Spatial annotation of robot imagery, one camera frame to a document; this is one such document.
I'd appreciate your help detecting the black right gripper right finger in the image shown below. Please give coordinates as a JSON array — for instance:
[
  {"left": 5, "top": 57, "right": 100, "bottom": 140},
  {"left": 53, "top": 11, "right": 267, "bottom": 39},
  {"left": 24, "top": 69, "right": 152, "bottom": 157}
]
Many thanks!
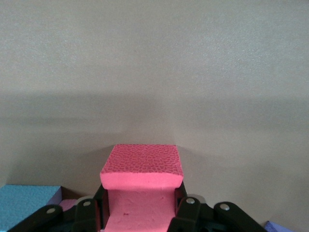
[{"left": 169, "top": 181, "right": 268, "bottom": 232}]

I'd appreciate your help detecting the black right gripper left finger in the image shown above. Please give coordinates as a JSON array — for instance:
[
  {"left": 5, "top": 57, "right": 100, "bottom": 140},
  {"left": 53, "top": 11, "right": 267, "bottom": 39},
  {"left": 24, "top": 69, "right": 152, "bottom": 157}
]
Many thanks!
[{"left": 9, "top": 183, "right": 109, "bottom": 232}]

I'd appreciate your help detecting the pink foam block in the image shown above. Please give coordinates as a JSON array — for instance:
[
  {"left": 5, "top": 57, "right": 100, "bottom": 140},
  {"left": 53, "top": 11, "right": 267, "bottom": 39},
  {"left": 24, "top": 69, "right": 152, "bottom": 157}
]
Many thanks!
[{"left": 59, "top": 199, "right": 80, "bottom": 212}]

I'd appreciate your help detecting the blue foam block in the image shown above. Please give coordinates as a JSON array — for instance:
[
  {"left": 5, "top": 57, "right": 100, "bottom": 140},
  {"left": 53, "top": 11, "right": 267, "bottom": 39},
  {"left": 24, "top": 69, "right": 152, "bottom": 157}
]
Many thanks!
[{"left": 0, "top": 185, "right": 62, "bottom": 232}]

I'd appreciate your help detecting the red foam block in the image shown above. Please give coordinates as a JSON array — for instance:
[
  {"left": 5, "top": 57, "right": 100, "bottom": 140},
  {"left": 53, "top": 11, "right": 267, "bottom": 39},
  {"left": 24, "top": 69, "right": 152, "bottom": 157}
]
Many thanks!
[{"left": 99, "top": 144, "right": 184, "bottom": 232}]

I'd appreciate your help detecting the purple foam block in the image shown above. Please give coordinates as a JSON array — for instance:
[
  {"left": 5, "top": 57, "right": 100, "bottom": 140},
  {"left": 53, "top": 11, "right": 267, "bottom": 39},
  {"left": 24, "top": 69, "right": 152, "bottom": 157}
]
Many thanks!
[{"left": 264, "top": 220, "right": 294, "bottom": 232}]

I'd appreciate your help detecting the brown table cover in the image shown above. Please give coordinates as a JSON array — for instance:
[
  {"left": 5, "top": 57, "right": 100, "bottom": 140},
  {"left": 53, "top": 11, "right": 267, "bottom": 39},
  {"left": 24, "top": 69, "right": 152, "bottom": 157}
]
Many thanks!
[{"left": 0, "top": 0, "right": 309, "bottom": 232}]

